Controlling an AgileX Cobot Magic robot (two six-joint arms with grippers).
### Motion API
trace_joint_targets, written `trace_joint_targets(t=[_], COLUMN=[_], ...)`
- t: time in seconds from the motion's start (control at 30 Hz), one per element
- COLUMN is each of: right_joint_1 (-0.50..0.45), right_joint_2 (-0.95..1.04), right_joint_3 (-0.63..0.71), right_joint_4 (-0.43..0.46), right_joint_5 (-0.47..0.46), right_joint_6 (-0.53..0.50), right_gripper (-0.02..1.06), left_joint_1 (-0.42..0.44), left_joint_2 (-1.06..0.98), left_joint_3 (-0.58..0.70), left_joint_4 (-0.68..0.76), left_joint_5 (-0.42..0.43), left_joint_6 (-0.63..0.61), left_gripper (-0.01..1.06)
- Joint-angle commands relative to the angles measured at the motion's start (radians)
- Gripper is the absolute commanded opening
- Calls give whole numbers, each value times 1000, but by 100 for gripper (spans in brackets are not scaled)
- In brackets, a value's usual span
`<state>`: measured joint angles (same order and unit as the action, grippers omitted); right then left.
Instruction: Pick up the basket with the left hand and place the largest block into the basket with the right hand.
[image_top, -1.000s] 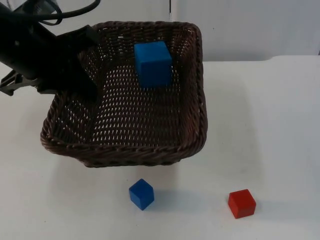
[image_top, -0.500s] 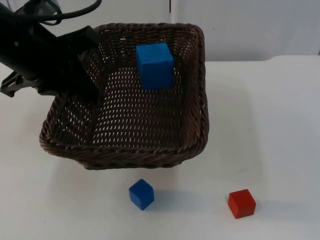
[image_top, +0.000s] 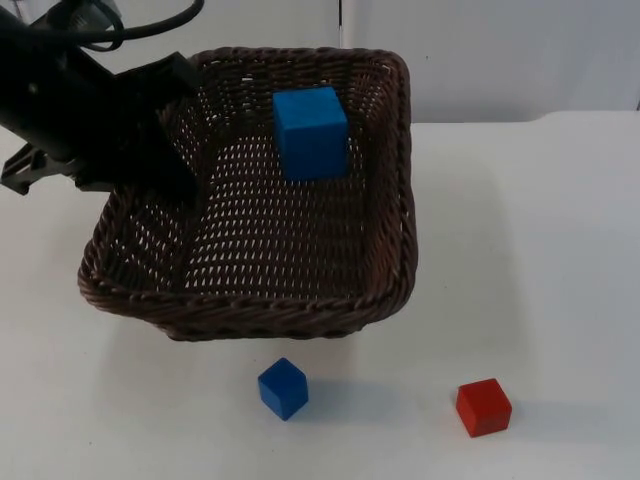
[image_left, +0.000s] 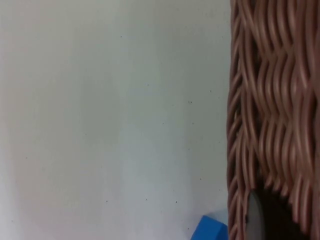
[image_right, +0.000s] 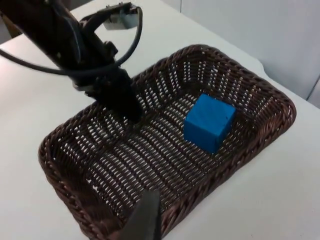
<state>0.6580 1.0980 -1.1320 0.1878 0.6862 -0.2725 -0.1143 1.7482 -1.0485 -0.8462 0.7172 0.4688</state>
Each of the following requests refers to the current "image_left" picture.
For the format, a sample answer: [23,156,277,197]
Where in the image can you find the small blue cube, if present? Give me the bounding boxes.
[190,214,229,240]

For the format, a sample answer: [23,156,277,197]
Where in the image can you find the dark brown wicker basket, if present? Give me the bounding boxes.
[225,0,320,240]

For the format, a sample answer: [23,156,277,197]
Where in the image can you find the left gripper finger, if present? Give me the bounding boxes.
[245,189,309,240]

